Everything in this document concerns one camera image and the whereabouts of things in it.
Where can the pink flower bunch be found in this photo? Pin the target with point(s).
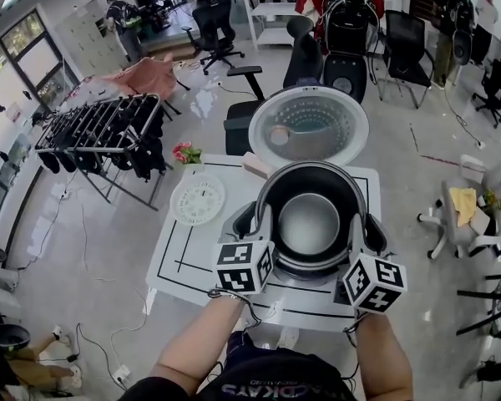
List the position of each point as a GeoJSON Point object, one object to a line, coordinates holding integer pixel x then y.
{"type": "Point", "coordinates": [185, 153]}

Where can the person's black shirt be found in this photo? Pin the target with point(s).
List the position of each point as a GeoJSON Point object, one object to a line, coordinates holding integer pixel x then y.
{"type": "Point", "coordinates": [275, 378]}

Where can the white shelving unit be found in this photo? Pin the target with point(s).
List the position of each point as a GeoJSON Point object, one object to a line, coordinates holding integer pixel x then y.
{"type": "Point", "coordinates": [271, 11]}

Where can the white floor socket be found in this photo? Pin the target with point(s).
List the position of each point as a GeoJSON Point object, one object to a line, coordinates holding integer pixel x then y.
{"type": "Point", "coordinates": [480, 143]}

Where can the dark blue rice cooker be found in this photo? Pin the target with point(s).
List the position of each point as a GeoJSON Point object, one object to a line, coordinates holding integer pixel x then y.
{"type": "Point", "coordinates": [313, 132]}

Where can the person's right forearm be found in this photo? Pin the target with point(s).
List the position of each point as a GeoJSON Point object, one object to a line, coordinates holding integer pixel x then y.
{"type": "Point", "coordinates": [380, 349]}

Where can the black backpack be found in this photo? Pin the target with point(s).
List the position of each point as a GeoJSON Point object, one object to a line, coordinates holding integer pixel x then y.
{"type": "Point", "coordinates": [346, 19]}

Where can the black metal frame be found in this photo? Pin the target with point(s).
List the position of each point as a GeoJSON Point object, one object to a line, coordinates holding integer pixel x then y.
{"type": "Point", "coordinates": [492, 295]}

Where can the yellow cloth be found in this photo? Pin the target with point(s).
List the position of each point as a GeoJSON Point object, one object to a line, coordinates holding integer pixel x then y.
{"type": "Point", "coordinates": [463, 203]}

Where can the black swivel office chair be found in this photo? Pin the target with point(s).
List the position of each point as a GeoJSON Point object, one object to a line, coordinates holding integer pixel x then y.
{"type": "Point", "coordinates": [211, 27]}
{"type": "Point", "coordinates": [497, 86]}

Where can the person's left forearm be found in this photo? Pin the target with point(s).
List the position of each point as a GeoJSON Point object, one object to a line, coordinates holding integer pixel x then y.
{"type": "Point", "coordinates": [200, 336]}

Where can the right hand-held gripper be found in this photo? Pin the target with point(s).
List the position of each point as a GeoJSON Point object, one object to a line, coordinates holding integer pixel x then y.
{"type": "Point", "coordinates": [373, 282]}

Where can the black pot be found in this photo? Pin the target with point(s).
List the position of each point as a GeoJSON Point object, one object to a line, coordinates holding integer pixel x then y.
{"type": "Point", "coordinates": [309, 224]}

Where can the black oval shell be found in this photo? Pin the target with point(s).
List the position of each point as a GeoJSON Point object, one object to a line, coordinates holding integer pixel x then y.
{"type": "Point", "coordinates": [344, 77]}
{"type": "Point", "coordinates": [462, 48]}

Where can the white power strip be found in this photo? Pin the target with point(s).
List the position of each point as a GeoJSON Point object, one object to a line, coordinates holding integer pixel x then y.
{"type": "Point", "coordinates": [121, 374]}
{"type": "Point", "coordinates": [64, 194]}

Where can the grey lockers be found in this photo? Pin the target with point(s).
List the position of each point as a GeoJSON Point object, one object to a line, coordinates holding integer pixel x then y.
{"type": "Point", "coordinates": [83, 36]}

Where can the white perforated steamer tray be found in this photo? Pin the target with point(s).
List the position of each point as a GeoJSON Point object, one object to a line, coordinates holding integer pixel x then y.
{"type": "Point", "coordinates": [198, 199]}

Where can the black cantilever visitor chair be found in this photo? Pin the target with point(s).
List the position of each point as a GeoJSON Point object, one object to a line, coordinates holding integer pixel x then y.
{"type": "Point", "coordinates": [405, 52]}

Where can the pink cloth draped chair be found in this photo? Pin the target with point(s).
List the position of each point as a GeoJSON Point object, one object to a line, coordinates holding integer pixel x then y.
{"type": "Point", "coordinates": [146, 77]}

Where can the black clothes drying rack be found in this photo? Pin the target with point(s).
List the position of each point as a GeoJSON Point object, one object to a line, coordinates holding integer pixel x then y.
{"type": "Point", "coordinates": [100, 119]}

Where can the yellow flower bunch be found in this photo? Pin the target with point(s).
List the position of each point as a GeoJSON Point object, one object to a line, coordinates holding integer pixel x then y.
{"type": "Point", "coordinates": [490, 199]}

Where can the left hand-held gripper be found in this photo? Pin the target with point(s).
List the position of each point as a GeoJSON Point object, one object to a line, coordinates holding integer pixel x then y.
{"type": "Point", "coordinates": [244, 267]}

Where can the person's white shoe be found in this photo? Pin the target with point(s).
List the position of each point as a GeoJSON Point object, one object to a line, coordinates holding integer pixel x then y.
{"type": "Point", "coordinates": [288, 336]}

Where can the black framed window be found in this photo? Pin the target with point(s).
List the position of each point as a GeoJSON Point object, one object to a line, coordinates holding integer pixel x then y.
{"type": "Point", "coordinates": [16, 52]}

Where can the white office chair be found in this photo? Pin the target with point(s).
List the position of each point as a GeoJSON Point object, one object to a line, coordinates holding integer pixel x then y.
{"type": "Point", "coordinates": [451, 228]}

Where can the black high-back office chair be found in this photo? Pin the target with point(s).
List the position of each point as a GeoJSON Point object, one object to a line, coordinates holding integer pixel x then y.
{"type": "Point", "coordinates": [305, 52]}

